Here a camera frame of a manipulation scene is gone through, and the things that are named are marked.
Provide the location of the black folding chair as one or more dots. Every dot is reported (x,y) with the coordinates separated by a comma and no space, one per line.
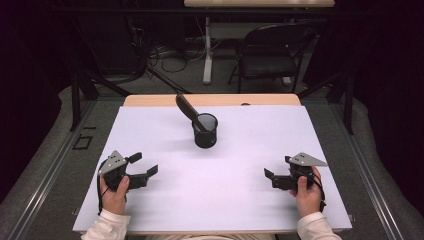
(266,66)

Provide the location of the white-legged desk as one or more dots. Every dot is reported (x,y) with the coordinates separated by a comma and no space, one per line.
(207,66)

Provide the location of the dark curtain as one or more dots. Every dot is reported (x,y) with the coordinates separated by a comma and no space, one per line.
(393,100)
(26,100)

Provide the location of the wooden table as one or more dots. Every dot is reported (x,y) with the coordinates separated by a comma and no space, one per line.
(233,99)

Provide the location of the black mesh pen holder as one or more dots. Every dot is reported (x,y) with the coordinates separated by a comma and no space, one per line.
(206,140)

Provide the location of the black metal crossbar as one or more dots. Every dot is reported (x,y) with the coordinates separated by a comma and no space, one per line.
(133,11)

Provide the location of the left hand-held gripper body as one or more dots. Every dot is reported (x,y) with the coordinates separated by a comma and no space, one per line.
(138,180)

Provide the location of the metal floor rail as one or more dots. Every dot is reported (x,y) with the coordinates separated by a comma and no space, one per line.
(366,186)
(43,186)

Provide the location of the black metal stand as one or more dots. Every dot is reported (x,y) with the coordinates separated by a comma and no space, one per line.
(75,110)
(348,113)

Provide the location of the white board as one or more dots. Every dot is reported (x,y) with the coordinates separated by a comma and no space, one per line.
(206,186)

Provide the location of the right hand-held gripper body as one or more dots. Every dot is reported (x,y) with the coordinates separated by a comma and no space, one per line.
(283,182)

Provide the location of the person's left hand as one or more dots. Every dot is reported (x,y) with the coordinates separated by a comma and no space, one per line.
(113,201)

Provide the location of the person's right hand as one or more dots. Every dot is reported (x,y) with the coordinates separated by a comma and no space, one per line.
(308,201)

